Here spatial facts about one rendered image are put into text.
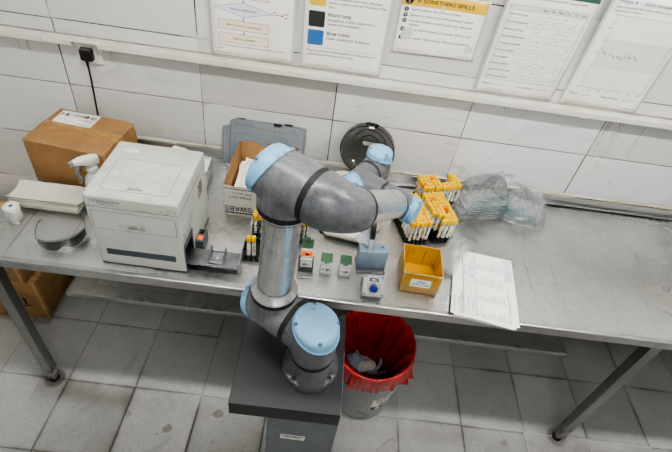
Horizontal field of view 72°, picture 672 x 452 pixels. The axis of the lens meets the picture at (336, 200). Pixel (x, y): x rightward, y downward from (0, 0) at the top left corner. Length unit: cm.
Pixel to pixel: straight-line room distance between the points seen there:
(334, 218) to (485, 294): 95
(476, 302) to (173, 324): 155
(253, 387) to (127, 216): 62
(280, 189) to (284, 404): 63
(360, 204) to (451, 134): 111
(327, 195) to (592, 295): 130
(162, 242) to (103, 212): 19
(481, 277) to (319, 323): 78
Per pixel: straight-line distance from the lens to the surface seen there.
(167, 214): 144
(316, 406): 130
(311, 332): 113
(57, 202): 191
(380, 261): 162
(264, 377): 133
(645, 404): 299
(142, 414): 237
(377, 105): 184
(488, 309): 167
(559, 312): 181
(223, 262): 158
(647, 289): 210
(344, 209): 85
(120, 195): 147
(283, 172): 87
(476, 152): 200
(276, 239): 99
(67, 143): 194
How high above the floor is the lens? 212
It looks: 41 degrees down
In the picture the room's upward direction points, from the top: 9 degrees clockwise
